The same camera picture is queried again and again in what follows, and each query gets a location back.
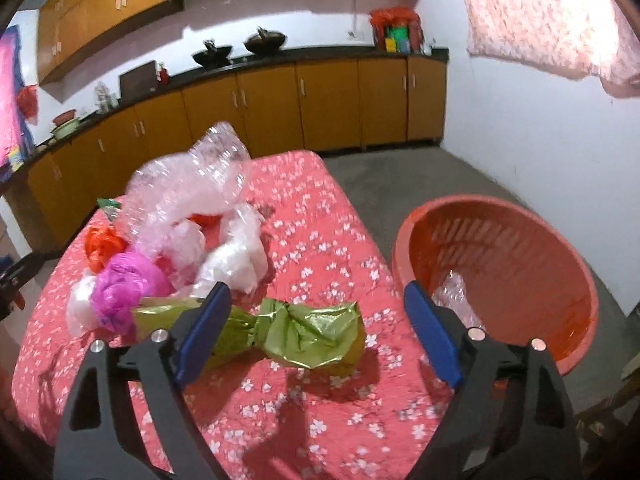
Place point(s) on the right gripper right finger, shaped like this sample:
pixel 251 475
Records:
pixel 510 416

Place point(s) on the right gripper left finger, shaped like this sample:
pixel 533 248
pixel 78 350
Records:
pixel 99 437

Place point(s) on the white plastic bag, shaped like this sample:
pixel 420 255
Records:
pixel 240 260
pixel 80 316

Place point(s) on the magenta plastic bag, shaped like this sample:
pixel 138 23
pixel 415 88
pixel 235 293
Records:
pixel 127 278

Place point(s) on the clear bubble wrap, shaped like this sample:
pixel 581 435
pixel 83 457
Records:
pixel 207 179

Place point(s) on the olive green foil bag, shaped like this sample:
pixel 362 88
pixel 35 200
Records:
pixel 330 339

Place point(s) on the red plastic bag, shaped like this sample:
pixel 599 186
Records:
pixel 205 221

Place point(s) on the brown lower kitchen cabinets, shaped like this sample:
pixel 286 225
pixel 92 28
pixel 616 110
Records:
pixel 325 100

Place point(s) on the orange plastic bag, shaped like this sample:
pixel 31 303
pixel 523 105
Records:
pixel 101 244

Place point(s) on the green foil wrapper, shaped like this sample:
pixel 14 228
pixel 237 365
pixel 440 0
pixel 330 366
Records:
pixel 110 207

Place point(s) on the pink window curtain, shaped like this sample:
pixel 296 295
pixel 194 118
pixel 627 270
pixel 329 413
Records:
pixel 17 143

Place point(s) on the red plastic basket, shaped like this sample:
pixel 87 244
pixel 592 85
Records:
pixel 522 278

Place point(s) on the small clear plastic bag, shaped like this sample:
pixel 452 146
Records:
pixel 451 294

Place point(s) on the stacked bowls on counter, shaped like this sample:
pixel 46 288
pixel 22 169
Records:
pixel 65 124

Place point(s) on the glass jar on counter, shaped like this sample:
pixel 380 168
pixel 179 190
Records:
pixel 103 97

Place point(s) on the dark cutting board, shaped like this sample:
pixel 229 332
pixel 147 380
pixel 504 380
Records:
pixel 138 82

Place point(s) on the small red bottle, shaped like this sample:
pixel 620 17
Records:
pixel 163 76

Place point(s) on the black wok left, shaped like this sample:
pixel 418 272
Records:
pixel 212 55

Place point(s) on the black wok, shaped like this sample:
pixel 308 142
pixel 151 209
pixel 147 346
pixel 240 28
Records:
pixel 265 42
pixel 212 55

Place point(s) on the black wok right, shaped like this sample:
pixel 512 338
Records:
pixel 265 42

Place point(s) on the red bag with boxes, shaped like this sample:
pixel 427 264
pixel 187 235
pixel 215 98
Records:
pixel 397 29

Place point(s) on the pink floral hanging cloth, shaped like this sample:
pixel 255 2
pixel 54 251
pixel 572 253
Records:
pixel 573 38

